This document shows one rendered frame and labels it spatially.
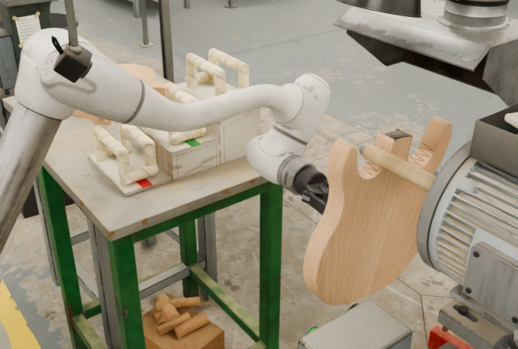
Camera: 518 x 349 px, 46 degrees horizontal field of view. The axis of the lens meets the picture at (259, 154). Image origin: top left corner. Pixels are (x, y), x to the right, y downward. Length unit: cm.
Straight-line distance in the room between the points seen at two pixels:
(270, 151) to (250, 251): 152
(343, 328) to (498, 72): 47
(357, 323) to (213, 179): 84
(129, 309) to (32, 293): 123
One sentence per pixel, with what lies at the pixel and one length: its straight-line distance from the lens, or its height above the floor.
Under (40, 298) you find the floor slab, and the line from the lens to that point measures 289.
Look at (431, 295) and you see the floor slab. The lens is 285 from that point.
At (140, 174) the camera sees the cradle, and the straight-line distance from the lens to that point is 171.
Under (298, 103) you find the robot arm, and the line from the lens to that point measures 148.
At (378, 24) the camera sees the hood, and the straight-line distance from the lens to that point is 109.
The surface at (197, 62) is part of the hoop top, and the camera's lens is 183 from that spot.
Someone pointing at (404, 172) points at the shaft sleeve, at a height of 126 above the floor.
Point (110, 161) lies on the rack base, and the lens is 185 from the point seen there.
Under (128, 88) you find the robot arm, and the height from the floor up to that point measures 137.
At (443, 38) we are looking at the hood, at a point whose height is 152.
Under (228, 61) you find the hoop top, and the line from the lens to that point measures 183.
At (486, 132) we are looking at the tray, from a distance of 93.
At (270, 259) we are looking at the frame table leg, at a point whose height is 60.
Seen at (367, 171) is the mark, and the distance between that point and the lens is 125.
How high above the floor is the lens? 181
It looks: 28 degrees down
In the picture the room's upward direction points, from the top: straight up
